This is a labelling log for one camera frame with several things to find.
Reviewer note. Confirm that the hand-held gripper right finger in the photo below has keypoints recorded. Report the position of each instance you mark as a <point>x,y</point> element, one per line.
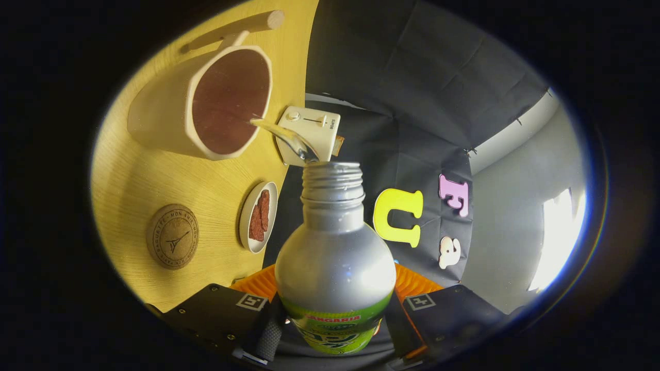
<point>454,314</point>

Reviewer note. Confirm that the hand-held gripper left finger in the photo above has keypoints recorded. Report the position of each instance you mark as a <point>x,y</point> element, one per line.
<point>211,314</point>

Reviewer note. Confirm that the round cork coaster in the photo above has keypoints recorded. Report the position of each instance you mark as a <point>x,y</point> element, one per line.
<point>172,237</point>

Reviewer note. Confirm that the silver juice bottle green label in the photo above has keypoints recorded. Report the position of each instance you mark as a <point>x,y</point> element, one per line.
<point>335,268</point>

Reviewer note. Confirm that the clear juice stream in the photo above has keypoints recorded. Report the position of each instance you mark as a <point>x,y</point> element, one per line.
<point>289,138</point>

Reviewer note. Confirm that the small white oval dish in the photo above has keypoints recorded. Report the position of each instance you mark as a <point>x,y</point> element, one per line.
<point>246,216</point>

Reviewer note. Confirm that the red sausage slices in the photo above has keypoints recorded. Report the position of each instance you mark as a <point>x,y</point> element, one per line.
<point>259,216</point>

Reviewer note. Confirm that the wooden table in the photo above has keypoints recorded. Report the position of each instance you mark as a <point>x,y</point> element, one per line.
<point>134,175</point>

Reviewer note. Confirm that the toasted bread slice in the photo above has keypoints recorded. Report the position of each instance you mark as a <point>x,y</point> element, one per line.
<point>338,146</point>

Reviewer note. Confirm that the white toaster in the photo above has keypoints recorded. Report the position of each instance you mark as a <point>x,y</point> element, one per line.
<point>319,136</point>

